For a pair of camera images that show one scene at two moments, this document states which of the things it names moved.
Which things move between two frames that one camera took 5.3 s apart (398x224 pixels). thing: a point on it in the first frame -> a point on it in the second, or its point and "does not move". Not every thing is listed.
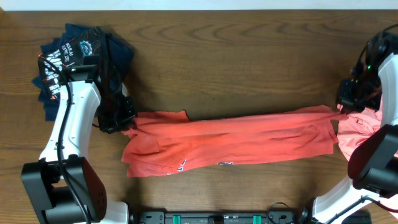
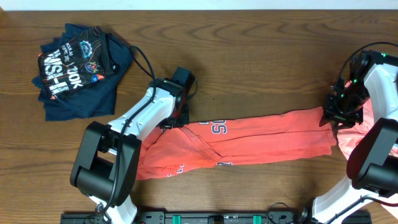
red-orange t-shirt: x=160 y=143 does not move
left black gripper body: x=114 y=114 -> x=179 y=120
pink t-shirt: x=354 y=127 does not move
